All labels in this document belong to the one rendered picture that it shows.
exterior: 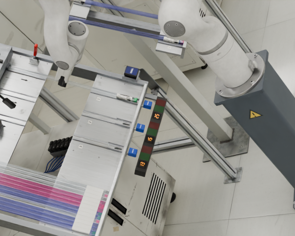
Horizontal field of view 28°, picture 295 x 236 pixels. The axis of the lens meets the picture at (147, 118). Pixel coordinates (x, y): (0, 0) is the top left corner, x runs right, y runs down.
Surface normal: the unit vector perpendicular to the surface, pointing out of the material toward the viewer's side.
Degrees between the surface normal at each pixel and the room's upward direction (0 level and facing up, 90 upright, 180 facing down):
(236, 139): 0
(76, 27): 53
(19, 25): 90
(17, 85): 43
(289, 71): 0
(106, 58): 90
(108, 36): 90
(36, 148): 0
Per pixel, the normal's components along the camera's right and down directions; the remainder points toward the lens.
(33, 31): 0.78, -0.19
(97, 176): 0.10, -0.55
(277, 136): -0.20, 0.78
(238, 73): 0.24, 0.54
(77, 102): -0.58, -0.58
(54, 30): -0.36, 0.07
